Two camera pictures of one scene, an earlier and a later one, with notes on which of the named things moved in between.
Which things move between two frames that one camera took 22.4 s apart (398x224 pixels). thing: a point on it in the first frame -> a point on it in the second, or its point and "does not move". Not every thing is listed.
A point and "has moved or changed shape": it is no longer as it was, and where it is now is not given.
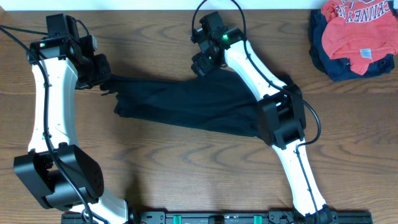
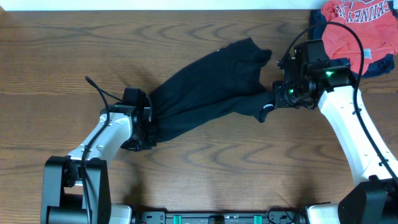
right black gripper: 200,64 -> 280,101
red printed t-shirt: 360,31 does not move
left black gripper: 102,74 -> 152,140
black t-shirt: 213,100 has moved or changed shape
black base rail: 255,216 does not move
